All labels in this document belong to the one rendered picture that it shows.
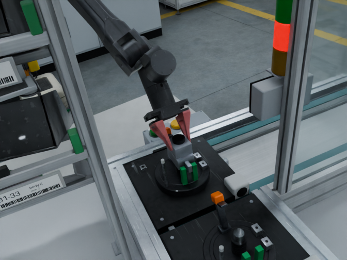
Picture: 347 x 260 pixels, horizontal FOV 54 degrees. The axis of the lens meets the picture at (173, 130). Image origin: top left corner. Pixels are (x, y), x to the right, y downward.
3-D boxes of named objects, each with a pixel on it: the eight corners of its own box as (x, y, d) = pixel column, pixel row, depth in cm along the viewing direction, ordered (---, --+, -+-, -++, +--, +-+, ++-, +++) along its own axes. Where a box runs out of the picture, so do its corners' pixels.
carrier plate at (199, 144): (125, 169, 94) (123, 164, 93) (202, 140, 101) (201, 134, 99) (158, 234, 76) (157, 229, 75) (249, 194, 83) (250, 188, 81)
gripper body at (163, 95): (190, 105, 79) (178, 75, 80) (150, 120, 76) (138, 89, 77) (183, 110, 86) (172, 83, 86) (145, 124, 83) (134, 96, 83)
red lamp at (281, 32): (267, 45, 64) (268, 19, 61) (288, 38, 66) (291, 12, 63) (284, 54, 61) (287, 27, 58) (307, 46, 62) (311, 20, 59)
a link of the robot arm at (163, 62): (139, 38, 84) (112, 59, 81) (150, 16, 73) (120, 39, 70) (171, 76, 85) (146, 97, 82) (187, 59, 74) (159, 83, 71)
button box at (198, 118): (144, 145, 110) (141, 130, 106) (202, 124, 115) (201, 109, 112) (153, 158, 104) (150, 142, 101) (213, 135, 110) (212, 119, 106)
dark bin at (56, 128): (13, 132, 72) (2, 98, 70) (76, 118, 74) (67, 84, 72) (-44, 172, 45) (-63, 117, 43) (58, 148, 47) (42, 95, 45)
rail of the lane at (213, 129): (108, 185, 103) (100, 158, 96) (338, 96, 127) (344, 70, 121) (113, 197, 98) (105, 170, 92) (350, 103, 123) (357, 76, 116)
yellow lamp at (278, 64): (265, 68, 67) (267, 45, 64) (286, 62, 69) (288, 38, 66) (282, 79, 64) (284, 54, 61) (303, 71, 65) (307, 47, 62)
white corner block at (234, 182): (223, 189, 85) (223, 177, 82) (239, 182, 86) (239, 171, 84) (234, 201, 81) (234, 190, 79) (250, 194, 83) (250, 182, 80)
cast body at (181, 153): (167, 155, 86) (164, 133, 81) (183, 149, 87) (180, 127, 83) (182, 176, 79) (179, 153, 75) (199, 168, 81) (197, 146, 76)
